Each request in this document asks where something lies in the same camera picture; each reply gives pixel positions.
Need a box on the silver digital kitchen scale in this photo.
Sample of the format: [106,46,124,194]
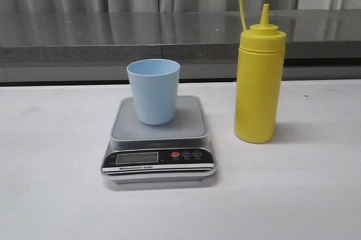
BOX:
[100,95,217,183]

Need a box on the yellow squeeze bottle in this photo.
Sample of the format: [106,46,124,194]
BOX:
[234,0,287,143]

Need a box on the light blue plastic cup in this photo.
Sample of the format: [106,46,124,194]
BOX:
[127,59,181,125]

